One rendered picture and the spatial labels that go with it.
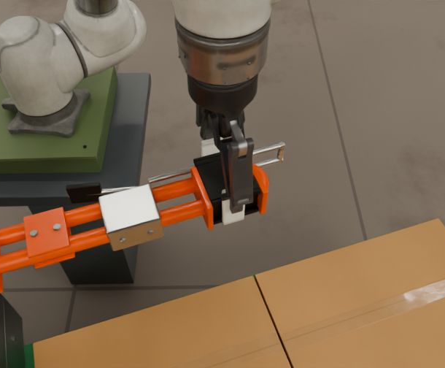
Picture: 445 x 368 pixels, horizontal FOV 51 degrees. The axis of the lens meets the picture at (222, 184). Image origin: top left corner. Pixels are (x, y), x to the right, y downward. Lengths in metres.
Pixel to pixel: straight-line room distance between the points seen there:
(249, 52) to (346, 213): 1.76
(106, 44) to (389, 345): 1.04
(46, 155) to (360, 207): 1.41
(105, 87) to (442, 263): 1.09
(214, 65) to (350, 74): 2.42
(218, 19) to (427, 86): 2.54
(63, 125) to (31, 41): 0.24
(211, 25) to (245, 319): 0.96
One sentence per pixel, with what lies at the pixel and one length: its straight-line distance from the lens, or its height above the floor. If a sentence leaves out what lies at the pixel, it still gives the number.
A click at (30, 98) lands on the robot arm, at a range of 1.28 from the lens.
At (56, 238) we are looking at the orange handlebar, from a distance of 0.62.
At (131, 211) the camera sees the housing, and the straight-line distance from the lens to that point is 0.61.
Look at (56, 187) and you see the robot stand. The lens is 1.31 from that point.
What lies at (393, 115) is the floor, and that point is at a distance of 2.66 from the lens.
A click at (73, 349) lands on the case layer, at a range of 1.30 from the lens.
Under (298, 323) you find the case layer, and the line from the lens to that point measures 1.28.
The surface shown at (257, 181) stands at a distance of 0.63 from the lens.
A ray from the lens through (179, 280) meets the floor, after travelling 1.94.
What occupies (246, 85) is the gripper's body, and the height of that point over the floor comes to 1.41.
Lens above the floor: 1.72
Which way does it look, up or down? 52 degrees down
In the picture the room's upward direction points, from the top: straight up
